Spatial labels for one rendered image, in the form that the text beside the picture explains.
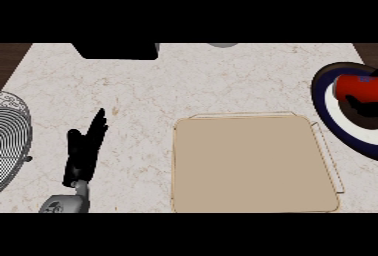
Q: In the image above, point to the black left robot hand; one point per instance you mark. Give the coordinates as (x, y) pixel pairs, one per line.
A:
(83, 156)

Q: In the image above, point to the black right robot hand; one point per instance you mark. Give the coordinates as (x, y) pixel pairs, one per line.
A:
(366, 109)

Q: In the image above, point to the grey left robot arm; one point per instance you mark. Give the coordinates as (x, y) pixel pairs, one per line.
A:
(68, 204)

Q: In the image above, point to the red can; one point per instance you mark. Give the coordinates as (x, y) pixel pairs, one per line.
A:
(354, 85)

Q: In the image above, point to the navy rimmed white plate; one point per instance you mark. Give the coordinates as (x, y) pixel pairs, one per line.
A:
(328, 110)

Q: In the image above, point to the tan rectangular tray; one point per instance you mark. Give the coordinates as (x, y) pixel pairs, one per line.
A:
(252, 163)

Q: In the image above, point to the black appliance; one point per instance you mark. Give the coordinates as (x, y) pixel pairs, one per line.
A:
(118, 50)

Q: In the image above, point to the grey round object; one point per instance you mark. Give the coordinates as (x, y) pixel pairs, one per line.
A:
(221, 44)

